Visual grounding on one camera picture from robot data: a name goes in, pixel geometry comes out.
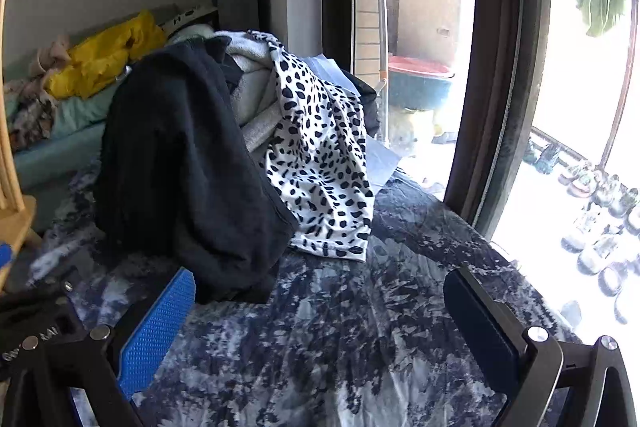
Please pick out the beige pink cloth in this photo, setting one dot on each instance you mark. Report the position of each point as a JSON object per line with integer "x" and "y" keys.
{"x": 47, "y": 54}

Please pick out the drying rack pole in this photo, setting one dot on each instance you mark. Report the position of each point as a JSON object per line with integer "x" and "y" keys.
{"x": 617, "y": 92}

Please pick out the row of shoes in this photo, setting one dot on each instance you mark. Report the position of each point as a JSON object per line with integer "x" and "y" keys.
{"x": 600, "y": 227}

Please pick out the black cloth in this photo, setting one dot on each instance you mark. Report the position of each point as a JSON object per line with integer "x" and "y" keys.
{"x": 22, "y": 309}

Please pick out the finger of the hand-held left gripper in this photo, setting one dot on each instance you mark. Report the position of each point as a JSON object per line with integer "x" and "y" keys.
{"x": 4, "y": 254}

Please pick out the teal basin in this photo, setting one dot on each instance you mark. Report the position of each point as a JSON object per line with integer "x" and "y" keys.
{"x": 417, "y": 92}

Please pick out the pale green blanket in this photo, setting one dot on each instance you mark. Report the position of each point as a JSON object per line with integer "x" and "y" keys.
{"x": 65, "y": 122}

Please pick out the grey garment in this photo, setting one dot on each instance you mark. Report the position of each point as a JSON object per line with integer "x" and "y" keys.
{"x": 250, "y": 82}

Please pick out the red basin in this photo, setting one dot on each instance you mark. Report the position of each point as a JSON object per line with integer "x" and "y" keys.
{"x": 420, "y": 66}

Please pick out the blue tie-dye bed sheet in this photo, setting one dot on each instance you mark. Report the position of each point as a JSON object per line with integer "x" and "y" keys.
{"x": 360, "y": 317}

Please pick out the yellow garment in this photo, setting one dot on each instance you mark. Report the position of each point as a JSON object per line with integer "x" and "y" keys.
{"x": 105, "y": 57}

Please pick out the wooden chair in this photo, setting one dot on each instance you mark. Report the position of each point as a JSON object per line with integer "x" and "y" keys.
{"x": 12, "y": 207}

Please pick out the black garment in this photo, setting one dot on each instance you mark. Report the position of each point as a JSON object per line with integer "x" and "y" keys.
{"x": 190, "y": 167}

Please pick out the dark window frame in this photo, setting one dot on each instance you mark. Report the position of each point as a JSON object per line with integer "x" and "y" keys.
{"x": 500, "y": 57}

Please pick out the white washing machine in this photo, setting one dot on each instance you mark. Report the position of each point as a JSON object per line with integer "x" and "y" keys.
{"x": 435, "y": 17}

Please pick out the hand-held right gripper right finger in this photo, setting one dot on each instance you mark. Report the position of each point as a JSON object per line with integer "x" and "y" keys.
{"x": 480, "y": 332}

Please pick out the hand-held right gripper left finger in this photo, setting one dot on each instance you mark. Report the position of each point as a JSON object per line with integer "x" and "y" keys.
{"x": 155, "y": 332}

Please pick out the floral cloth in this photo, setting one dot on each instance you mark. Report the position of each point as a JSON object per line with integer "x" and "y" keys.
{"x": 30, "y": 117}

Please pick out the white black-spotted cloth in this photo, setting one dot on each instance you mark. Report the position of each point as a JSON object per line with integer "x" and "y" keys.
{"x": 320, "y": 157}

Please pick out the mop pole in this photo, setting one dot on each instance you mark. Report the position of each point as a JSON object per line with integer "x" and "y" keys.
{"x": 381, "y": 32}

